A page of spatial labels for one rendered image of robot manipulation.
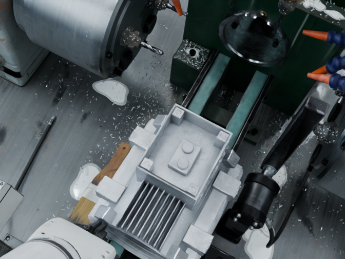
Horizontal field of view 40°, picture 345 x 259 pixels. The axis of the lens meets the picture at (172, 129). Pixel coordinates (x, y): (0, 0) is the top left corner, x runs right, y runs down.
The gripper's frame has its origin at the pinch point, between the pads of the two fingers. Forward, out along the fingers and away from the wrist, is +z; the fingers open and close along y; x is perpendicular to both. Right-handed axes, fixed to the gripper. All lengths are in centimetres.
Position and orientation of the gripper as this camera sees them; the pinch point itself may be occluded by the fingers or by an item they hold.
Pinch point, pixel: (95, 233)
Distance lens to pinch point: 73.0
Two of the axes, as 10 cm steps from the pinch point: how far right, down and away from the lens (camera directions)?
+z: 1.7, -0.5, 9.8
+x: 4.3, -8.9, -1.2
